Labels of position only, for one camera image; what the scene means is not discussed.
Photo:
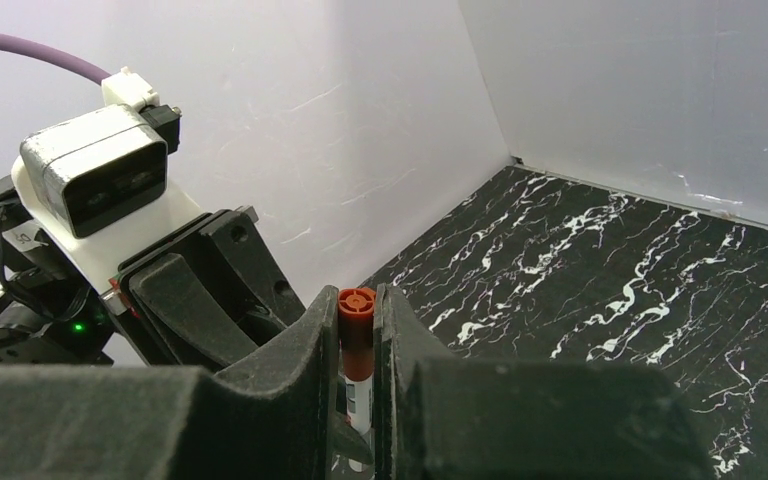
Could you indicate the red pen cap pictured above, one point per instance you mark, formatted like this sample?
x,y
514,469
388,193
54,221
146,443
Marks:
x,y
356,308

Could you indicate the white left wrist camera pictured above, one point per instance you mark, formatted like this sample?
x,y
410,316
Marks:
x,y
98,185

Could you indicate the white marker red end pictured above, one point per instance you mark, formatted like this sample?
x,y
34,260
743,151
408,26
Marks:
x,y
359,406

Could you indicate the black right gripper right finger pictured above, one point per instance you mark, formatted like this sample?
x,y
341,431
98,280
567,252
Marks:
x,y
441,416

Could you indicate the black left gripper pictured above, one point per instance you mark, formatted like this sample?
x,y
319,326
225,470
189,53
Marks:
x,y
208,293

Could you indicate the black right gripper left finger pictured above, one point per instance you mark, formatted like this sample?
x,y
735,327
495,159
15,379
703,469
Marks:
x,y
268,416

